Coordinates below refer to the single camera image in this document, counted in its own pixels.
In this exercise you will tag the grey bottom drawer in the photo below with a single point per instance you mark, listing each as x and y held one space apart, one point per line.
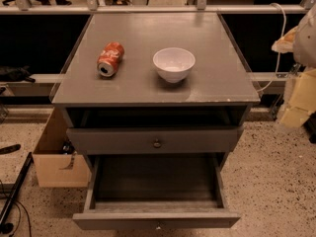
162 191

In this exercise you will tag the grey wooden drawer cabinet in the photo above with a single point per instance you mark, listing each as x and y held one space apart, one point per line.
217 93

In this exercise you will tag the black pole on floor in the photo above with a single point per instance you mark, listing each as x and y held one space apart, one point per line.
11 198

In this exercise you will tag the grey drawer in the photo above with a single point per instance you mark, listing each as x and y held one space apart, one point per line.
162 191
101 141

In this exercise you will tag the grey middle drawer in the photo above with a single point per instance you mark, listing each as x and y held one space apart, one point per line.
101 141

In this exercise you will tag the metal railing frame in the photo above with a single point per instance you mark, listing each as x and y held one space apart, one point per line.
158 4

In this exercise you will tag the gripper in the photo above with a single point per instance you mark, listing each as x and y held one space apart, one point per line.
306 46

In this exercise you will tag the black bag on ledge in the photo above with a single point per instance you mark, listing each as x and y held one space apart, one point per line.
15 74

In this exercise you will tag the cardboard box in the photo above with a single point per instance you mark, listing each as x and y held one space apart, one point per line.
55 167

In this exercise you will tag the crushed orange soda can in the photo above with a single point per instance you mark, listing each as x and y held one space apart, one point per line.
110 58

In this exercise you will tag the white bowl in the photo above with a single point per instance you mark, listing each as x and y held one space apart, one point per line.
173 64

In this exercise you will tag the round drawer knob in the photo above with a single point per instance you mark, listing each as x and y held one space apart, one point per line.
157 143

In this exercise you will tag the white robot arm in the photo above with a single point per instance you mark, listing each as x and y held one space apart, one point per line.
300 91

